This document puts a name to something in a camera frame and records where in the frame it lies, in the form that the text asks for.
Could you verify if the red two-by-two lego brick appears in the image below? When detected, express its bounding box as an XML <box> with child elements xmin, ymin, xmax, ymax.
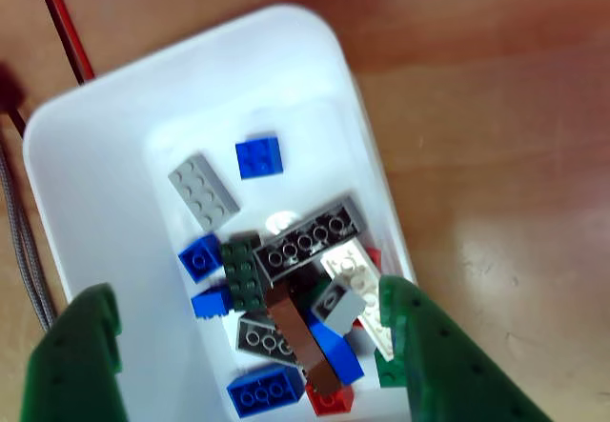
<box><xmin>304</xmin><ymin>382</ymin><xmax>356</xmax><ymax>417</ymax></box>

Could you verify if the light grey two-by-two lego brick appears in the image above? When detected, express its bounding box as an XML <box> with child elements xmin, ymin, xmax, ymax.
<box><xmin>312</xmin><ymin>282</ymin><xmax>367</xmax><ymax>337</ymax></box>

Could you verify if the white two-by-four lego brick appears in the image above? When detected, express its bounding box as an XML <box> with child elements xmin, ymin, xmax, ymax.
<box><xmin>319</xmin><ymin>242</ymin><xmax>397</xmax><ymax>362</ymax></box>

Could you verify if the blue two-by-two lego brick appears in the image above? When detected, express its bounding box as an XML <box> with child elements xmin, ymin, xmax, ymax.
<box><xmin>177</xmin><ymin>232</ymin><xmax>224</xmax><ymax>284</ymax></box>
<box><xmin>190</xmin><ymin>284</ymin><xmax>234</xmax><ymax>319</ymax></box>
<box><xmin>234</xmin><ymin>135</ymin><xmax>285</xmax><ymax>180</ymax></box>

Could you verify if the black lego brick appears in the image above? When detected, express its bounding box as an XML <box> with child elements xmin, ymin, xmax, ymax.
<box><xmin>288</xmin><ymin>269</ymin><xmax>330</xmax><ymax>302</ymax></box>

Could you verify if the blue two-by-four lego brick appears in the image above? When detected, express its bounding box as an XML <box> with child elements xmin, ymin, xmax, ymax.
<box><xmin>226</xmin><ymin>363</ymin><xmax>306</xmax><ymax>419</ymax></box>

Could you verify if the dark green two-by-four lego brick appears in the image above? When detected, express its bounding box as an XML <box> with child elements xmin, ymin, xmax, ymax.
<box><xmin>219</xmin><ymin>231</ymin><xmax>268</xmax><ymax>312</ymax></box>

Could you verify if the long dark grey lego brick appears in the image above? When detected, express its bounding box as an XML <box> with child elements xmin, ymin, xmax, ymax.
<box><xmin>252</xmin><ymin>195</ymin><xmax>369</xmax><ymax>284</ymax></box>

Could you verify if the light grey two-by-four lego brick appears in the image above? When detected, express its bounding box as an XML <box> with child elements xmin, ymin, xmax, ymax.
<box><xmin>167</xmin><ymin>153</ymin><xmax>241</xmax><ymax>231</ymax></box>

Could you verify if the white plastic bin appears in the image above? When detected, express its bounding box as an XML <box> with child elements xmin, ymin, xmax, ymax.
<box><xmin>22</xmin><ymin>3</ymin><xmax>418</xmax><ymax>422</ymax></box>

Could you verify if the grey braided cable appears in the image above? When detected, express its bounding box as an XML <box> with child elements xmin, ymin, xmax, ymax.
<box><xmin>0</xmin><ymin>148</ymin><xmax>57</xmax><ymax>332</ymax></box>

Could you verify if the black camera cable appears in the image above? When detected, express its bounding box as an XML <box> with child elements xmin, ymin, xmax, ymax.
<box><xmin>0</xmin><ymin>62</ymin><xmax>29</xmax><ymax>138</ymax></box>

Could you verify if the thin red power wire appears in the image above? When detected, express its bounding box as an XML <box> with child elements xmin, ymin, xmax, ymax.
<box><xmin>40</xmin><ymin>0</ymin><xmax>96</xmax><ymax>84</ymax></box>

